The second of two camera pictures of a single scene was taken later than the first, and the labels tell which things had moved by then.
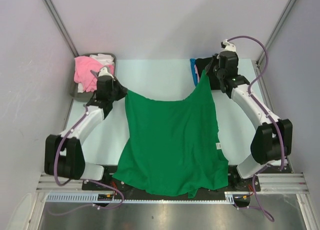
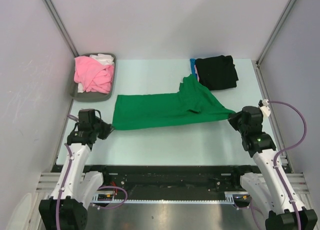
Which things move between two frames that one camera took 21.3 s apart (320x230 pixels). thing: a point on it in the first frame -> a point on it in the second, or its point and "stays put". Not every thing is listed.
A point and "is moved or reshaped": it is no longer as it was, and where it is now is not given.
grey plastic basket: [87, 96] stays put
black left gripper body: [117, 92] -> [102, 129]
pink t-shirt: [88, 81] stays put
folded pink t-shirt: [196, 72] stays put
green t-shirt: [173, 148] is moved or reshaped
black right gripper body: [219, 72] -> [235, 120]
